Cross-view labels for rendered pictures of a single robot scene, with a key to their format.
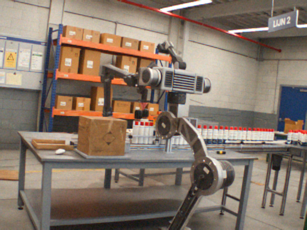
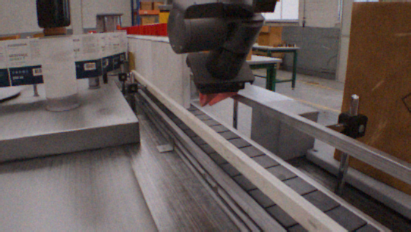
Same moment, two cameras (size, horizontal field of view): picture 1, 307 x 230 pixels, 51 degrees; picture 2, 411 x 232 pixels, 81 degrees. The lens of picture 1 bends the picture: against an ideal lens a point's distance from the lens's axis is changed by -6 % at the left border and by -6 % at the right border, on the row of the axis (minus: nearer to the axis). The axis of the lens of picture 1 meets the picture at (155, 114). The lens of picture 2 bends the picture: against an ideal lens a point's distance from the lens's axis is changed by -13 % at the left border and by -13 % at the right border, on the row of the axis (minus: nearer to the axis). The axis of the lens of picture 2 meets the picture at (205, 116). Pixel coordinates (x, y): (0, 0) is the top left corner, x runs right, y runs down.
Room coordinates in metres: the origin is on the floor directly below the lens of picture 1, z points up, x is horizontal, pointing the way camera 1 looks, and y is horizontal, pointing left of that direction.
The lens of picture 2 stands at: (2.96, 0.79, 1.07)
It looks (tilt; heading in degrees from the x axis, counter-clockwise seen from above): 18 degrees down; 277
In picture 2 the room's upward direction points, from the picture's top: straight up
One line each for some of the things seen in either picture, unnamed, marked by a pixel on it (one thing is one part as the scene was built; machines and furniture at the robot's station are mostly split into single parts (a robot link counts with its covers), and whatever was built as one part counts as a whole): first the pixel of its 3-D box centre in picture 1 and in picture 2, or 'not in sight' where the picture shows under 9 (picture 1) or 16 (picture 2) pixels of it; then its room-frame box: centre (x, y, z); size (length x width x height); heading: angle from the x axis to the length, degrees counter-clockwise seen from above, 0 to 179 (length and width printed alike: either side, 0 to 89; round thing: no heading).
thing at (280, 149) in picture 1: (253, 178); not in sight; (3.92, -1.25, 0.47); 1.17 x 0.38 x 0.94; 120
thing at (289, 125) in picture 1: (293, 126); not in sight; (7.90, -3.36, 0.97); 0.47 x 0.41 x 0.37; 124
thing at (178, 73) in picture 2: (135, 132); (178, 66); (3.10, 0.17, 0.98); 0.05 x 0.05 x 0.20
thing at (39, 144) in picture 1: (51, 144); not in sight; (2.71, 0.83, 0.85); 0.30 x 0.26 x 0.04; 120
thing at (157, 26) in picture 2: (150, 133); (161, 59); (3.18, 0.03, 0.98); 0.05 x 0.05 x 0.20
